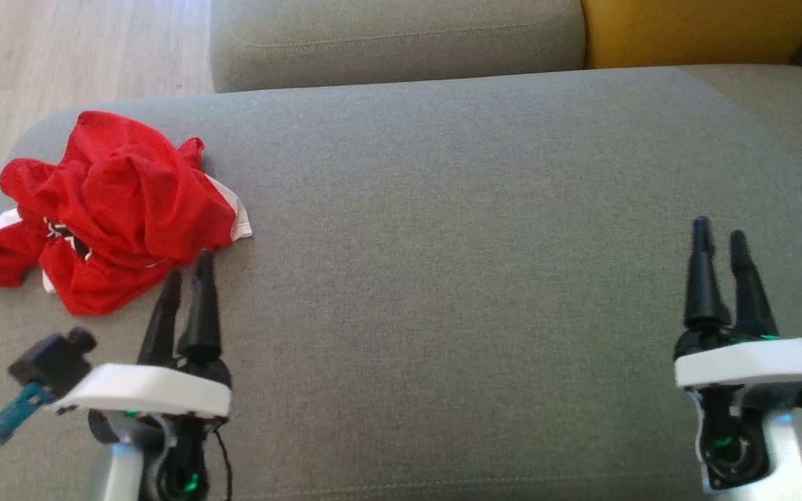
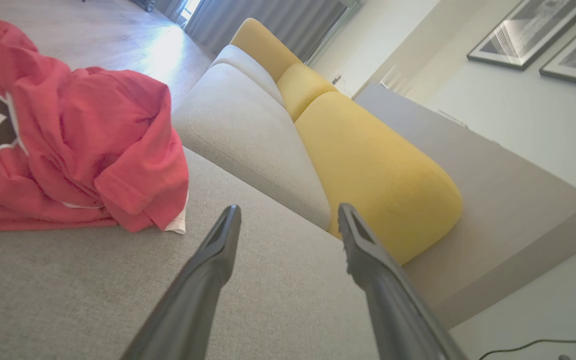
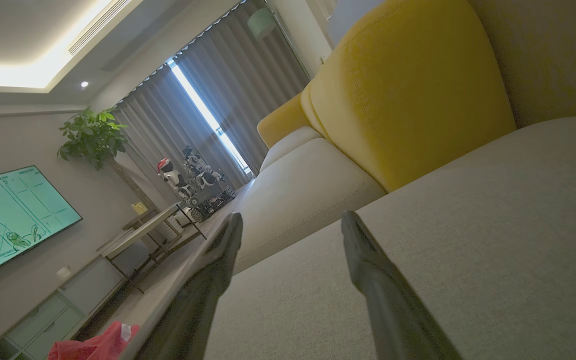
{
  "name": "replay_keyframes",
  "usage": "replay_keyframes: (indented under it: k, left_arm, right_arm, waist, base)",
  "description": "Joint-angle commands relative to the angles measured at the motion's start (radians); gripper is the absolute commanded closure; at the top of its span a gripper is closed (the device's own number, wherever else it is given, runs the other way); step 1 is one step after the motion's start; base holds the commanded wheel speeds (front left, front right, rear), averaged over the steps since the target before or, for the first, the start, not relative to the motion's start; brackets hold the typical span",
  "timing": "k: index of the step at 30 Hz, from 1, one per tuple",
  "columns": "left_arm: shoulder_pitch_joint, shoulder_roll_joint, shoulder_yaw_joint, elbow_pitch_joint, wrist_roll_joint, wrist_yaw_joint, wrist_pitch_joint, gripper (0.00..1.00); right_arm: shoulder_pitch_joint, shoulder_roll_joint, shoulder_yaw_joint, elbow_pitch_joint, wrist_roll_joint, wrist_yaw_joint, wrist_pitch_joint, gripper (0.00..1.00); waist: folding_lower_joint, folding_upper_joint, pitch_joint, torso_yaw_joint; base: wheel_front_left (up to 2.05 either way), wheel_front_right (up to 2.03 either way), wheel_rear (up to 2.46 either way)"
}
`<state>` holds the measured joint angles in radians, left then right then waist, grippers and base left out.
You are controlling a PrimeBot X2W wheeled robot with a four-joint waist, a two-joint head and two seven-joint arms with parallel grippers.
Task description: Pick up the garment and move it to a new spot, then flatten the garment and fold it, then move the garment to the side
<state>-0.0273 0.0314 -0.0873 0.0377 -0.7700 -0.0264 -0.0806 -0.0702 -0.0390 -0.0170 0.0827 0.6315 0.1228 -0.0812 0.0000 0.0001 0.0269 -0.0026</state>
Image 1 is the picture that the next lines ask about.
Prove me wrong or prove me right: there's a large yellow sofa backrest cushion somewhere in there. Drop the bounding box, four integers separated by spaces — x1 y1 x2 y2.
581 0 802 70

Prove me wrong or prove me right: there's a red jersey with black logo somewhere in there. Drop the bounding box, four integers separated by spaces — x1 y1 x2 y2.
0 110 253 316

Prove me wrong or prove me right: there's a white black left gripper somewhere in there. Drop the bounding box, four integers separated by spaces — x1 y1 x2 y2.
53 250 233 501

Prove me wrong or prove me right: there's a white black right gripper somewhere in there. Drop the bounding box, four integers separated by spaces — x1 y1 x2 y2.
673 217 802 493

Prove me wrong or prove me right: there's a large grey fabric ottoman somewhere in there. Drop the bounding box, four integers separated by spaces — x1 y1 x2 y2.
0 66 802 501

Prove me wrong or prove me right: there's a teal cable connector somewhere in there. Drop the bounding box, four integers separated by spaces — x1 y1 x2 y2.
0 383 54 446

